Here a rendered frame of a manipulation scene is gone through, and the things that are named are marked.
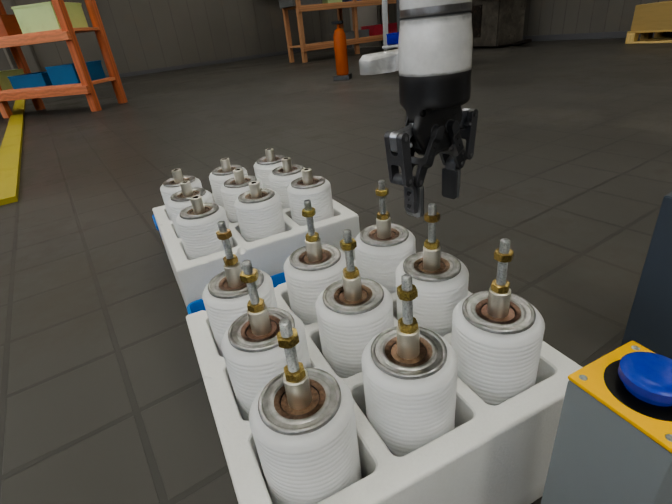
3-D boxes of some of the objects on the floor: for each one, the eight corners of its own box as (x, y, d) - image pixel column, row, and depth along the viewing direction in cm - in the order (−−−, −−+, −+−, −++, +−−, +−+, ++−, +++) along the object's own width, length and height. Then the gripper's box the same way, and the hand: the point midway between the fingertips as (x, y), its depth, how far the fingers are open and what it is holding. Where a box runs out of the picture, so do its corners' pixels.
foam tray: (299, 228, 131) (291, 173, 122) (364, 283, 100) (359, 214, 91) (171, 267, 117) (151, 207, 108) (200, 346, 85) (176, 271, 77)
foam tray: (401, 321, 86) (399, 243, 78) (571, 477, 55) (598, 376, 46) (212, 398, 73) (184, 315, 64) (292, 666, 41) (257, 571, 33)
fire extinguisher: (346, 77, 486) (341, 20, 459) (358, 78, 467) (354, 19, 440) (327, 80, 476) (322, 22, 448) (339, 81, 456) (334, 21, 429)
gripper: (415, 75, 37) (417, 236, 45) (506, 54, 46) (494, 193, 53) (358, 74, 43) (368, 219, 50) (448, 55, 51) (445, 182, 58)
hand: (433, 196), depth 51 cm, fingers open, 6 cm apart
